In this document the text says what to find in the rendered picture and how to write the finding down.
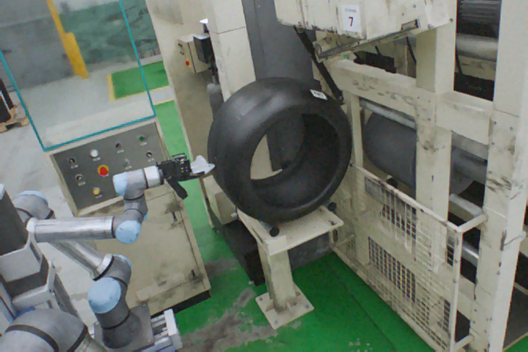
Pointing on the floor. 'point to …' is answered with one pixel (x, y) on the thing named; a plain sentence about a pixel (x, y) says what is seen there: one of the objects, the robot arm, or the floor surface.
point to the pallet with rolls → (9, 110)
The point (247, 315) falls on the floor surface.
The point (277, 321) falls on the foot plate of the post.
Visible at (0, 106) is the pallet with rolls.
